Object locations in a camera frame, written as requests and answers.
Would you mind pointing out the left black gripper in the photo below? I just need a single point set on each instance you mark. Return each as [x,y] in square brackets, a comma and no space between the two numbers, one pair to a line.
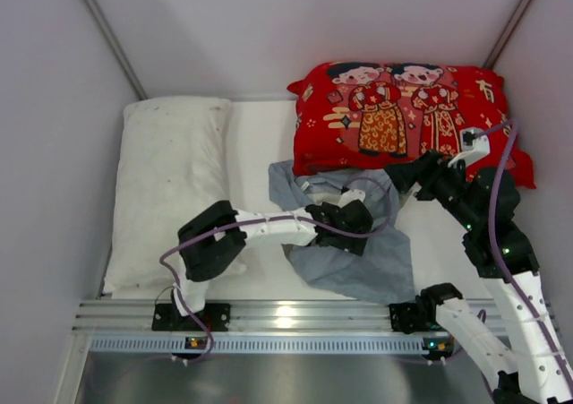
[334,236]

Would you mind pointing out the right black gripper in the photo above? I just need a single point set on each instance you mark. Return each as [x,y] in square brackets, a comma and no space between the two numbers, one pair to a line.
[430,176]

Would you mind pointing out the green beige patchwork pillowcase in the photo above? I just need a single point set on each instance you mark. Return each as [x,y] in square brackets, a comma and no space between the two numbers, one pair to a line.
[384,273]

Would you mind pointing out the white pillow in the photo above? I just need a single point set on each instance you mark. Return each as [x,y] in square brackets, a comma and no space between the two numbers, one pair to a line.
[172,167]

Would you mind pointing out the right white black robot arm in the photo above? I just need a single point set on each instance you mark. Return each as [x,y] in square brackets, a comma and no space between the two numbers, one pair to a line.
[532,366]

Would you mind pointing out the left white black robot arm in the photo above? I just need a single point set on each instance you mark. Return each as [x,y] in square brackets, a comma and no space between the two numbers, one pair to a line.
[209,243]

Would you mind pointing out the red cartoon couple pillow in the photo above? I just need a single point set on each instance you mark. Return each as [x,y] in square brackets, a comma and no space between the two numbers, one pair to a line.
[367,115]

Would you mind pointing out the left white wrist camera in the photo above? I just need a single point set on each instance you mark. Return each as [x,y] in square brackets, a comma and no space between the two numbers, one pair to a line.
[349,195]

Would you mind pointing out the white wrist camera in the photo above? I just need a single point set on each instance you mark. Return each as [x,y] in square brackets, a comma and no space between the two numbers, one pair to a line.
[349,195]
[475,146]

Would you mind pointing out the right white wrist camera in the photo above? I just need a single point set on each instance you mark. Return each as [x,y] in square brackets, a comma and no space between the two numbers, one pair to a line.
[475,146]

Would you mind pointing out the right black base bracket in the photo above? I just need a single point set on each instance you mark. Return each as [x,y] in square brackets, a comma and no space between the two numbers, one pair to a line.
[410,317]

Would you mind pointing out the black base bracket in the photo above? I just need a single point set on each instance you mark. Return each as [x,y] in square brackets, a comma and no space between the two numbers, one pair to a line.
[214,317]
[410,317]

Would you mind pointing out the left black base bracket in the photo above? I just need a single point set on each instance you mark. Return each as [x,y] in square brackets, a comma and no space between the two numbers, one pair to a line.
[214,317]

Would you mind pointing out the aluminium mounting rail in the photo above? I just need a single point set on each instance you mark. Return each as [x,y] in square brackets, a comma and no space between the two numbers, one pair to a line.
[246,316]

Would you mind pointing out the slotted grey cable duct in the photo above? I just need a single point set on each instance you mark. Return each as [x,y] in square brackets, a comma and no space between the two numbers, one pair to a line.
[264,345]

